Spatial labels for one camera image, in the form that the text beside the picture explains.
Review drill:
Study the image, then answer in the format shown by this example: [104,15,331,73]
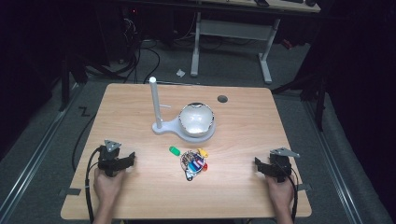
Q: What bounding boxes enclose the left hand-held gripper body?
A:
[97,139,122,178]

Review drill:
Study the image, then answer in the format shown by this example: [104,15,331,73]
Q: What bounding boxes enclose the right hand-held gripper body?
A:
[269,147,301,184]

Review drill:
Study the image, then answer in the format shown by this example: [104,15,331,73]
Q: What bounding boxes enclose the key bunch with coloured tags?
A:
[168,145,209,183]

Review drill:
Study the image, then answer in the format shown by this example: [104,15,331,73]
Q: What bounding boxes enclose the person's right hand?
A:
[264,175,296,209]

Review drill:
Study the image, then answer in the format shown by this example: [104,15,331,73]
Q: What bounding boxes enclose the person's left hand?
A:
[92,169,126,203]

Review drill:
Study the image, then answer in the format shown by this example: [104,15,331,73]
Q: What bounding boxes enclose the white stand with pole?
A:
[148,76,217,144]

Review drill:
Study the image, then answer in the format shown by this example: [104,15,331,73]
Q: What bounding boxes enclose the silver metal bowl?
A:
[177,102,216,139]

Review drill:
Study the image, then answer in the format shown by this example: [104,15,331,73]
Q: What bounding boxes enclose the black metal stand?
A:
[58,55,72,113]

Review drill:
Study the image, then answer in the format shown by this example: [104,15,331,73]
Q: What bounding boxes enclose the desk with white legs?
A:
[190,0,322,86]

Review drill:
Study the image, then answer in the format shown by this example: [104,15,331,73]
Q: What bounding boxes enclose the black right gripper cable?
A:
[281,161,301,224]

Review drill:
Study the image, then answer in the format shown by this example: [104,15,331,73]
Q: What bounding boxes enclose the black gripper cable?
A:
[281,161,301,224]
[84,147,105,224]

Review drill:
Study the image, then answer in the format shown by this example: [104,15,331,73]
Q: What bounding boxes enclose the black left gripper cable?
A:
[84,147,105,224]

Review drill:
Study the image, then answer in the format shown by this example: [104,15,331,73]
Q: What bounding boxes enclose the thin black floor cable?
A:
[71,112,98,173]

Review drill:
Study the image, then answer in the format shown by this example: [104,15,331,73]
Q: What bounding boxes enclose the metal floor rail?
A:
[304,98,366,224]
[0,83,82,217]

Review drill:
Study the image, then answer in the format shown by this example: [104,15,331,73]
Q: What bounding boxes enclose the bundle of black floor cables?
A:
[122,17,162,85]

